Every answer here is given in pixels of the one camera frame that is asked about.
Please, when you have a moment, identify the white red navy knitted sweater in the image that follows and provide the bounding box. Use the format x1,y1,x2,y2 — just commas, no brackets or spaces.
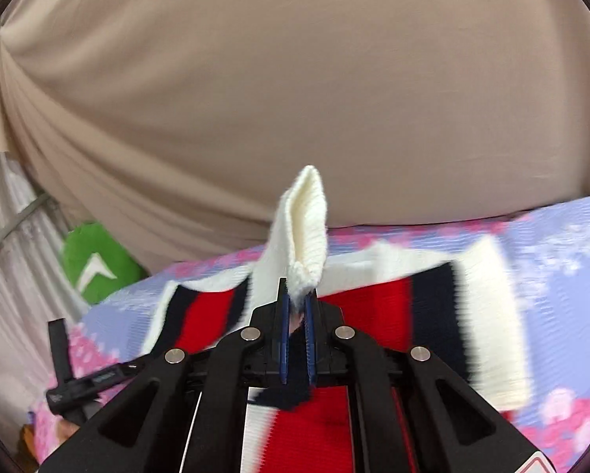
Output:
150,165,532,473

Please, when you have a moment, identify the grey metal bar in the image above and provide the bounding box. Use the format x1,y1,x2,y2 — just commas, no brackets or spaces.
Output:
0,192,54,263

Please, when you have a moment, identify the silvery satin curtain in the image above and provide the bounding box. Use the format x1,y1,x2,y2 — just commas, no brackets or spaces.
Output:
0,69,94,454

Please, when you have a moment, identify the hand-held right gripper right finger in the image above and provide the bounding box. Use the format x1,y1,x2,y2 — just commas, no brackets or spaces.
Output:
304,290,544,473

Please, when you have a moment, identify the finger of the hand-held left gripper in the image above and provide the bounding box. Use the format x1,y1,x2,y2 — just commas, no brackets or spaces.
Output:
46,359,148,413
48,319,89,425

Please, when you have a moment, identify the pink purple floral blanket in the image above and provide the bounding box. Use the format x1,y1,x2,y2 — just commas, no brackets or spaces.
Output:
29,194,590,473

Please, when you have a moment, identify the green cushion with white mark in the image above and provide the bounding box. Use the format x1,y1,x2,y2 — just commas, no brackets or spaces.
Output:
61,222,145,306

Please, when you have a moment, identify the beige hanging sheet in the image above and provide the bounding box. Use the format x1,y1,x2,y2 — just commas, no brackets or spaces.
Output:
0,0,590,277

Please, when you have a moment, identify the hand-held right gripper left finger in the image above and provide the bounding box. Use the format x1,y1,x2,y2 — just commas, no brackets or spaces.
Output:
39,278,292,473

